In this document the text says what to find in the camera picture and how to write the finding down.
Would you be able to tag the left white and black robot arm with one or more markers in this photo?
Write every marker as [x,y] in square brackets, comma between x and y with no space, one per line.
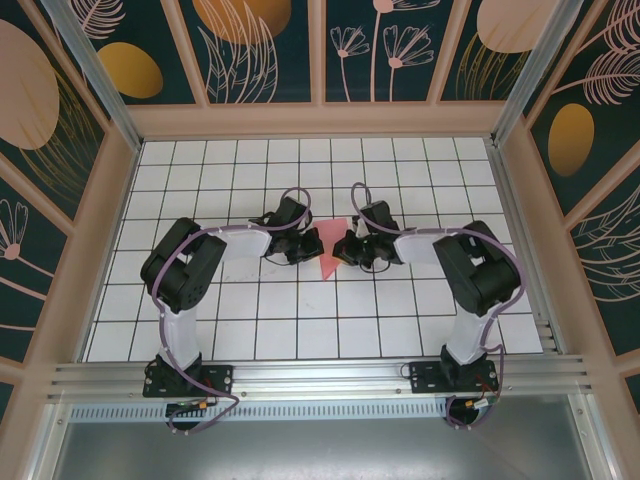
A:
[179,335]

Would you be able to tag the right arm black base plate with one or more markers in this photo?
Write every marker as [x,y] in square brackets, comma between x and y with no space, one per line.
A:
[425,377]

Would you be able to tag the aluminium frame rail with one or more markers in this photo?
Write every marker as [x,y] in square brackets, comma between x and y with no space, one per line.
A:
[47,445]
[592,440]

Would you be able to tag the pink cloth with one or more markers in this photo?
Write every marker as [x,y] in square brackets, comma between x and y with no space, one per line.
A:
[332,232]

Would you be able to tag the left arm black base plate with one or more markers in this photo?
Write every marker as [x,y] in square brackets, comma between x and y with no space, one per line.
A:
[220,377]

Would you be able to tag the long aluminium mounting rail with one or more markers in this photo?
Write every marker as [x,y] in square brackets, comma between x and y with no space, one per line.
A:
[320,377]

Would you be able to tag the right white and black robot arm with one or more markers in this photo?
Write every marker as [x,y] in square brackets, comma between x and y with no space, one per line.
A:
[467,335]

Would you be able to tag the grey metal sheet panel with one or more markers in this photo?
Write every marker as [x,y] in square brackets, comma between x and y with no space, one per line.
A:
[320,450]

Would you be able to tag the aluminium corner post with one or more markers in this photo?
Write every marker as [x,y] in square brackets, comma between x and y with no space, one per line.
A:
[95,70]
[540,60]

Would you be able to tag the grooved aluminium side rail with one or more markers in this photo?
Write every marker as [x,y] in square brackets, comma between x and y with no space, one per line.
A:
[546,332]

